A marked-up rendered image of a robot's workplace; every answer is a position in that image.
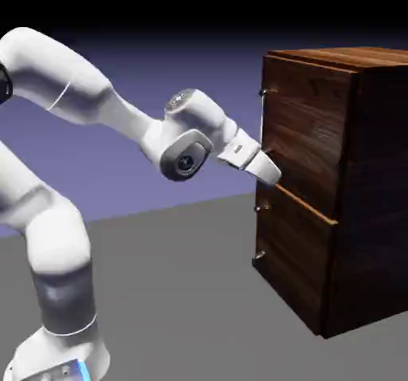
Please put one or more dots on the large dark wood cabinet door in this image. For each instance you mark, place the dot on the large dark wood cabinet door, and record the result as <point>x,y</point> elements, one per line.
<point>302,132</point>

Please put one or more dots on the small dark wood cabinet door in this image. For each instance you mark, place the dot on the small dark wood cabinet door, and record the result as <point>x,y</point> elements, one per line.
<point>293,260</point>

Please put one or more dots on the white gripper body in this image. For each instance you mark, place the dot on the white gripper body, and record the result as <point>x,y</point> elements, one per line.
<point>264,167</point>

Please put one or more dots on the dark wood cabinet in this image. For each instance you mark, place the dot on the dark wood cabinet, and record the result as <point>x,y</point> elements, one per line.
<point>366,196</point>

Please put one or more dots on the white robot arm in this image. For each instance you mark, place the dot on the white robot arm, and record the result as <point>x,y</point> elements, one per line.
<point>79,94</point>

